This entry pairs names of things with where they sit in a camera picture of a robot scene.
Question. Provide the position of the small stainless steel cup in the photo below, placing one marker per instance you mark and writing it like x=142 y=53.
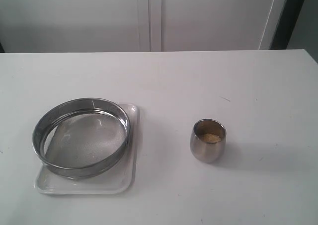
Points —
x=207 y=152

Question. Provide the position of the yellow white grain pile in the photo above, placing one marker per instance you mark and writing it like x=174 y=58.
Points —
x=210 y=138

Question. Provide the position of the white rectangular plastic tray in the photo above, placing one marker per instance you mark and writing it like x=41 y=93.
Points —
x=114 y=181

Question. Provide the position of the round steel mesh sieve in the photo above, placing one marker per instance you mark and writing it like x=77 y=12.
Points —
x=82 y=138

